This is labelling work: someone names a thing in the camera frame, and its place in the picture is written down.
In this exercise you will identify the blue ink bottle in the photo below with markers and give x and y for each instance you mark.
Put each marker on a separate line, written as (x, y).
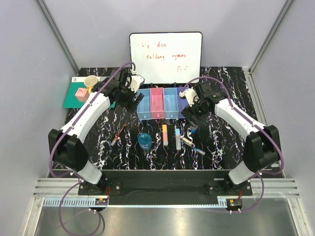
(145, 141)

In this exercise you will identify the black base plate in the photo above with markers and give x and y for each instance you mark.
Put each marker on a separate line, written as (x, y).
(169, 184)

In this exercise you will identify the red pen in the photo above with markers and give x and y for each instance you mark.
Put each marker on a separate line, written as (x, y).
(118, 135)

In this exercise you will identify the pink cube block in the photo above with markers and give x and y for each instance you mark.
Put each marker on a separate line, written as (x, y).
(82, 94)

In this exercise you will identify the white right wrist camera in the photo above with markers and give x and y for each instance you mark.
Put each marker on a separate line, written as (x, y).
(190, 95)

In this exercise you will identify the orange highlighter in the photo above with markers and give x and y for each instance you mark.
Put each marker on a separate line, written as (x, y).
(165, 135)

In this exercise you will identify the blue white highlighter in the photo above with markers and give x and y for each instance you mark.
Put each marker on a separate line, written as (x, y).
(178, 139)

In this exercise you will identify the yellow mug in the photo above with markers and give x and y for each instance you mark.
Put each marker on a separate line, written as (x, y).
(90, 81)

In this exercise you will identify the blue clear pen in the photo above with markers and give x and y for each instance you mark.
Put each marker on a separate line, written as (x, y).
(196, 149)

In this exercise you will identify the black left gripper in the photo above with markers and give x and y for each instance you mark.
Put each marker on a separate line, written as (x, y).
(127, 103)

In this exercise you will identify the light blue bin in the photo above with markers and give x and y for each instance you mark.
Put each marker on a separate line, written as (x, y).
(171, 103)
(144, 107)

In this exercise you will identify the small whiteboard with red writing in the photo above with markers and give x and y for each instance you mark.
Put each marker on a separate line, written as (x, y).
(166, 57)

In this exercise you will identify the pink bin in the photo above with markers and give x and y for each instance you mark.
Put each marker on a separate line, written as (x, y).
(157, 103)

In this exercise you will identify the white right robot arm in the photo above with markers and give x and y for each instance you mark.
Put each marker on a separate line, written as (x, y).
(262, 143)

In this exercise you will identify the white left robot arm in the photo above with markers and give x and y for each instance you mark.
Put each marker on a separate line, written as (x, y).
(67, 144)

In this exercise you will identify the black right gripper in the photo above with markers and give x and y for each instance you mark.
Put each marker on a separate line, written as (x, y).
(189, 111)

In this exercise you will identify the white slotted cable duct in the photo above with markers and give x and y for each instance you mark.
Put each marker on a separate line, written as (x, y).
(94, 202)

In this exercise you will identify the purple bin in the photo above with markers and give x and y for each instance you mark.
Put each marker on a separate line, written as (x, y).
(182, 103)

